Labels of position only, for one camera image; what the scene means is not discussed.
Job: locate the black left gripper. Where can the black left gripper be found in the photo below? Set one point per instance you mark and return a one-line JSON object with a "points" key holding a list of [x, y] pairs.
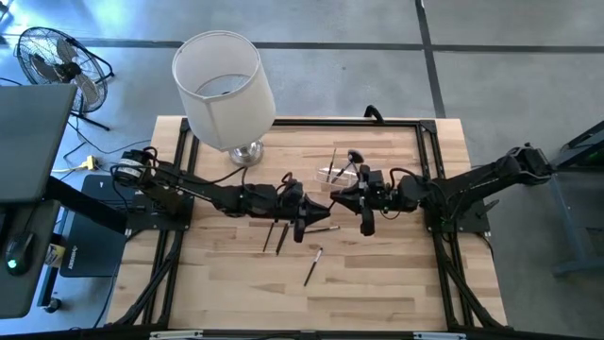
{"points": [[292, 208]]}

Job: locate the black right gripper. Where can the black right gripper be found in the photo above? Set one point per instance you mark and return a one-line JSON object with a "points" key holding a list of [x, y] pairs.
{"points": [[382, 200]]}

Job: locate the thin black makeup brush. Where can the thin black makeup brush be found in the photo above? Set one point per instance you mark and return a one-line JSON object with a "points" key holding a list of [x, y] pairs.
{"points": [[282, 240], [332, 163], [332, 206], [323, 230], [269, 237]]}

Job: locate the large black powder brush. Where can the large black powder brush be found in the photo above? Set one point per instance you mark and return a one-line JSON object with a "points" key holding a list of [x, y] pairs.
{"points": [[355, 156]]}

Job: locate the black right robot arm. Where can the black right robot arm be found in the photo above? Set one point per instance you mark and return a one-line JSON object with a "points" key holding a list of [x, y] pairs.
{"points": [[472, 184]]}

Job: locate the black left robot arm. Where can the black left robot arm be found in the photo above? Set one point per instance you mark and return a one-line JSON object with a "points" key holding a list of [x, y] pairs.
{"points": [[198, 191]]}

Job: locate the black printed makeup brush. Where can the black printed makeup brush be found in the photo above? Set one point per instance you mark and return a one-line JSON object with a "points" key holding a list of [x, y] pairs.
{"points": [[312, 267]]}

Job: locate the clear plastic organizer container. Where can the clear plastic organizer container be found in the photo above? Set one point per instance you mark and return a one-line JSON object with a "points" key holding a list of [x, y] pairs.
{"points": [[325, 175]]}

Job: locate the black hook clamp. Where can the black hook clamp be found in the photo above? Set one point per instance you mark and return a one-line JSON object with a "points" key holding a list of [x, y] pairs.
{"points": [[375, 113]]}

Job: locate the white shade silver table lamp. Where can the white shade silver table lamp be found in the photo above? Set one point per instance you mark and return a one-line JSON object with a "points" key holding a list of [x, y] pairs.
{"points": [[222, 94]]}

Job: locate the white strip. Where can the white strip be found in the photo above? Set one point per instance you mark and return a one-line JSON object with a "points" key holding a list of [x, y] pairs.
{"points": [[439, 335], [177, 334]]}

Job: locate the blue grey metal cart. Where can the blue grey metal cart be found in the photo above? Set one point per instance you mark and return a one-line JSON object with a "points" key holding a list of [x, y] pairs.
{"points": [[561, 222]]}

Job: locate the black Husky case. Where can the black Husky case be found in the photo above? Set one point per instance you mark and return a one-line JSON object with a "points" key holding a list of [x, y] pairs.
{"points": [[94, 250]]}

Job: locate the black diagonal desk bar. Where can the black diagonal desk bar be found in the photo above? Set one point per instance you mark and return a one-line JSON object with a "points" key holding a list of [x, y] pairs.
{"points": [[85, 205]]}

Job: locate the yellow power plug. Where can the yellow power plug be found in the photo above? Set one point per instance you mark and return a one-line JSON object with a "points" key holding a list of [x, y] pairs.
{"points": [[89, 163]]}

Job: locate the yellow tag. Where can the yellow tag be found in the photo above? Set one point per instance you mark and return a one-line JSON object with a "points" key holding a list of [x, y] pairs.
{"points": [[55, 255]]}

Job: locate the black caster wheel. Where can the black caster wheel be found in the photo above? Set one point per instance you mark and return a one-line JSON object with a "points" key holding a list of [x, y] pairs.
{"points": [[53, 305]]}

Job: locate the black floor fan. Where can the black floor fan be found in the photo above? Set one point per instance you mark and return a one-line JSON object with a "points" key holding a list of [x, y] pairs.
{"points": [[61, 71]]}

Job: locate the dark grey desk surface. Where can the dark grey desk surface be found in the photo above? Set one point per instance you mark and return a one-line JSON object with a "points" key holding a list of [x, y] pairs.
{"points": [[28, 293]]}

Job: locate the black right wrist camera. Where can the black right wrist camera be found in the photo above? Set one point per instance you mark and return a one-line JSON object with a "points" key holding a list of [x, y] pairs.
{"points": [[376, 178]]}

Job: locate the black aluminium table frame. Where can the black aluminium table frame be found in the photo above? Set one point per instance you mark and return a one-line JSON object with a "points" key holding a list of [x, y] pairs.
{"points": [[330, 123]]}

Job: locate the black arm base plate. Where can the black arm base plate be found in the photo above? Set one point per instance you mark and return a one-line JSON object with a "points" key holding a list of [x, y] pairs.
{"points": [[141, 219], [476, 226]]}

